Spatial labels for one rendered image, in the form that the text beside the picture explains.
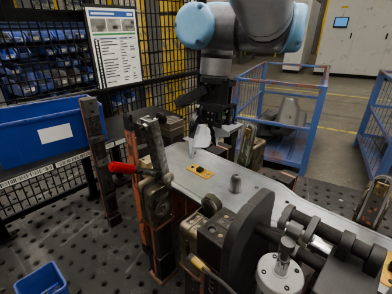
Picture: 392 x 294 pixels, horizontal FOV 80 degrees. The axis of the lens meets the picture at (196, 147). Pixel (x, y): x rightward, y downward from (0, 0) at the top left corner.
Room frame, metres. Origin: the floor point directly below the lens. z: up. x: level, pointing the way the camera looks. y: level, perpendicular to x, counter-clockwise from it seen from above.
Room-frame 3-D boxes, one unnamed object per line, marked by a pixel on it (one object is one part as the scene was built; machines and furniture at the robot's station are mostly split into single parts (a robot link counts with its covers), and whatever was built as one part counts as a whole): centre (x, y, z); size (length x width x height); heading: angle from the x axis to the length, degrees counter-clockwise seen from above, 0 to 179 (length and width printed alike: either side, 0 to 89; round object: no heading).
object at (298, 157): (2.59, -0.99, 0.47); 1.20 x 0.80 x 0.95; 152
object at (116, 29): (1.03, 0.33, 1.30); 0.23 x 0.02 x 0.31; 137
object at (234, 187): (0.49, -0.10, 1.02); 0.03 x 0.03 x 0.07
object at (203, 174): (0.58, -0.01, 1.01); 0.08 x 0.04 x 0.01; 47
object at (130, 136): (0.54, 0.17, 0.95); 0.03 x 0.01 x 0.50; 47
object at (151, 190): (0.46, 0.10, 0.88); 0.07 x 0.06 x 0.35; 137
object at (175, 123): (0.86, 0.10, 0.88); 0.08 x 0.08 x 0.36; 47
